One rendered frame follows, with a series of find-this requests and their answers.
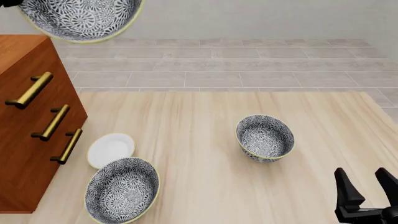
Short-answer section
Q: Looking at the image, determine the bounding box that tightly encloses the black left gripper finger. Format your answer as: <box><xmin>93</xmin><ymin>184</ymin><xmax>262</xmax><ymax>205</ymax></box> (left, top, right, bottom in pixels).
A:
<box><xmin>0</xmin><ymin>0</ymin><xmax>23</xmax><ymax>8</ymax></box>

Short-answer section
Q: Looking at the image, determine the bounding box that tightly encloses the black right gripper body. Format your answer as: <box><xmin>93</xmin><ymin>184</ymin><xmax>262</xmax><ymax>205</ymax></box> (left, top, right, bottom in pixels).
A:
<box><xmin>335</xmin><ymin>205</ymin><xmax>398</xmax><ymax>224</ymax></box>

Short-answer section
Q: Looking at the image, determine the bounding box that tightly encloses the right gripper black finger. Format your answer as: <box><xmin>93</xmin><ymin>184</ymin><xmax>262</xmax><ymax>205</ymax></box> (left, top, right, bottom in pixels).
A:
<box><xmin>374</xmin><ymin>167</ymin><xmax>398</xmax><ymax>207</ymax></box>
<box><xmin>333</xmin><ymin>167</ymin><xmax>366</xmax><ymax>207</ymax></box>

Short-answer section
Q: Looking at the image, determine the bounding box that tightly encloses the patterned black and white bowl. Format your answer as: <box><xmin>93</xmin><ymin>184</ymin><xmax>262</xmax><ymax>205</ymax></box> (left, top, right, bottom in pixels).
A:
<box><xmin>17</xmin><ymin>0</ymin><xmax>146</xmax><ymax>45</ymax></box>
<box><xmin>234</xmin><ymin>114</ymin><xmax>295</xmax><ymax>163</ymax></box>
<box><xmin>84</xmin><ymin>157</ymin><xmax>161</xmax><ymax>224</ymax></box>

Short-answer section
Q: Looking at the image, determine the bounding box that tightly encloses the wooden cabinet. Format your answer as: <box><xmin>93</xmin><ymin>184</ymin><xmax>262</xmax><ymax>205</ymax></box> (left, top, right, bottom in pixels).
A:
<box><xmin>0</xmin><ymin>34</ymin><xmax>89</xmax><ymax>215</ymax></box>

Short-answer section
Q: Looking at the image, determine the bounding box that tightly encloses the wooden cabinet drawer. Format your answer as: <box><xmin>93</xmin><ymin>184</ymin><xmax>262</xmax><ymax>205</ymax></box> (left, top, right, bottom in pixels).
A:
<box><xmin>0</xmin><ymin>73</ymin><xmax>79</xmax><ymax>193</ymax></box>
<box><xmin>0</xmin><ymin>96</ymin><xmax>89</xmax><ymax>215</ymax></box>
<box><xmin>0</xmin><ymin>38</ymin><xmax>68</xmax><ymax>136</ymax></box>

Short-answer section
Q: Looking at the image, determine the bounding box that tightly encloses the white plate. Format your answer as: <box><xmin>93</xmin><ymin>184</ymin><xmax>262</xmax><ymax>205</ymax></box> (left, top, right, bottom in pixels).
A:
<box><xmin>86</xmin><ymin>133</ymin><xmax>137</xmax><ymax>170</ymax></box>

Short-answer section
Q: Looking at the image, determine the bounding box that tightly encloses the brass drawer handle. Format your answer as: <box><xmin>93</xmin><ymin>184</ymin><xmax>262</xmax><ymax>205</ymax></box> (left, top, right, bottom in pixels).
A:
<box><xmin>49</xmin><ymin>128</ymin><xmax>83</xmax><ymax>166</ymax></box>
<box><xmin>4</xmin><ymin>71</ymin><xmax>54</xmax><ymax>110</ymax></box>
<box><xmin>30</xmin><ymin>103</ymin><xmax>71</xmax><ymax>142</ymax></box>

